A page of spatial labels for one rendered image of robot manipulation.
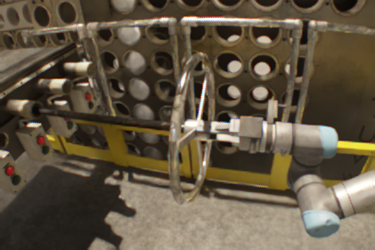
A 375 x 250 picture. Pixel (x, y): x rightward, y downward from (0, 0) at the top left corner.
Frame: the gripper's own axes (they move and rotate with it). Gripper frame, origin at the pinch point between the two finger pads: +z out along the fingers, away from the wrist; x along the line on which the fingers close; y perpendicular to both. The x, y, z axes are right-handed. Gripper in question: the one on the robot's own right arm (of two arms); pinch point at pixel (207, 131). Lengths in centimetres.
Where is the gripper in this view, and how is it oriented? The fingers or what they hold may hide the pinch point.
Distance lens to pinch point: 61.7
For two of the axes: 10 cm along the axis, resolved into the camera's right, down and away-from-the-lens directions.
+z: -9.6, -0.8, 2.7
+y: -1.8, 9.2, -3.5
